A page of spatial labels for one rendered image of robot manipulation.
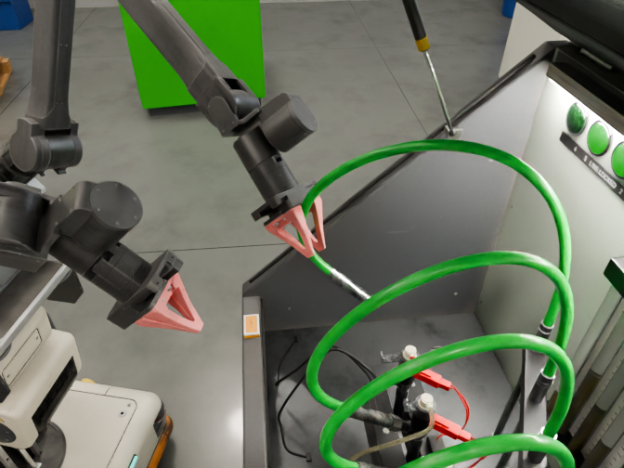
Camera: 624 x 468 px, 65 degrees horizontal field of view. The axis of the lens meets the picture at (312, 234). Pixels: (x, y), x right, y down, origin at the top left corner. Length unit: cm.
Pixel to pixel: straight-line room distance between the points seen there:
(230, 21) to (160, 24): 303
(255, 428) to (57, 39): 75
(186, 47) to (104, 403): 129
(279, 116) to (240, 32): 320
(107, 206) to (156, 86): 348
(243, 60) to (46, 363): 306
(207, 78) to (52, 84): 36
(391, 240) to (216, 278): 159
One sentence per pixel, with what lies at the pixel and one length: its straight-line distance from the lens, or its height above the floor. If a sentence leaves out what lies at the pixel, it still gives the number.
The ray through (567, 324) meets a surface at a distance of 66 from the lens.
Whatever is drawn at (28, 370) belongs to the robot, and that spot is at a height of 80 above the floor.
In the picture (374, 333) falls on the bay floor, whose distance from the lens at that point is 115.
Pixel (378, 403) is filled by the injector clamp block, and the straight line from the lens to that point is 87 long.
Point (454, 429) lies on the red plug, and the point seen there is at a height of 109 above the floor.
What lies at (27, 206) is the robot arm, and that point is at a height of 141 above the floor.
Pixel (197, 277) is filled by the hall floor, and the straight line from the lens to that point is 252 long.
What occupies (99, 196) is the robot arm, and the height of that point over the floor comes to 142.
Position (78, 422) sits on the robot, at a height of 28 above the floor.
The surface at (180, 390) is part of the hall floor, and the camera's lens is 211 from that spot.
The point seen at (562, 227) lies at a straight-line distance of 68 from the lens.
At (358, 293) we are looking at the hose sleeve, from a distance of 79.
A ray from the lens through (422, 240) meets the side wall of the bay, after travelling 103.
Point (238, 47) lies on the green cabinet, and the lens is 392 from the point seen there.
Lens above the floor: 171
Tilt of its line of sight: 39 degrees down
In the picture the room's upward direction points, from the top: straight up
